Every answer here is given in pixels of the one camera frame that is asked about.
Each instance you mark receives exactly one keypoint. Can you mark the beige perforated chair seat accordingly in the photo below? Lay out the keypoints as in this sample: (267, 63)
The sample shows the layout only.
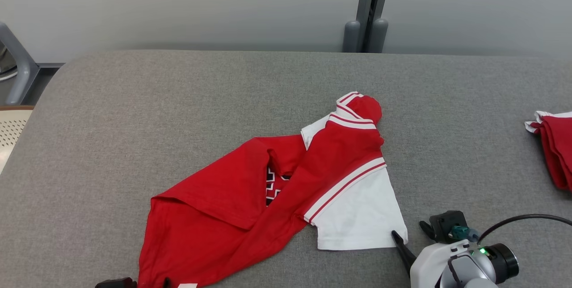
(11, 131)

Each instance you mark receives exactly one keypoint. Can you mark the grey tubular chair frame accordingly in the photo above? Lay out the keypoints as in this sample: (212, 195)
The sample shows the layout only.
(24, 67)

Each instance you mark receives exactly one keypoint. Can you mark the red garment with white band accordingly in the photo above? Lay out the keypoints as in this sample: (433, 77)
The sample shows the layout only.
(558, 145)

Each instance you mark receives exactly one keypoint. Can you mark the grey cylindrical bumper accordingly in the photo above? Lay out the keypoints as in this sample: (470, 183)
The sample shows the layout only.
(351, 35)
(379, 35)

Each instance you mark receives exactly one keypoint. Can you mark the teal right camera connector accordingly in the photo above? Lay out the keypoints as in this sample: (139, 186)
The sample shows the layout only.
(464, 233)

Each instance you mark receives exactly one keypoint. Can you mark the red white striped jersey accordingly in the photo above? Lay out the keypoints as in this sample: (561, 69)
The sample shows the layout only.
(214, 198)

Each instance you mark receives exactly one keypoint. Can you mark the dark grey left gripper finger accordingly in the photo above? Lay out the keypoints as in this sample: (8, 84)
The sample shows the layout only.
(166, 283)

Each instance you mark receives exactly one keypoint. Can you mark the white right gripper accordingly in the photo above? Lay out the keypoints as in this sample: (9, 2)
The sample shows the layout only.
(426, 265)

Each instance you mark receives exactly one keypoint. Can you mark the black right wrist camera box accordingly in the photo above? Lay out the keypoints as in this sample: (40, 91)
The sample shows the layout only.
(447, 223)

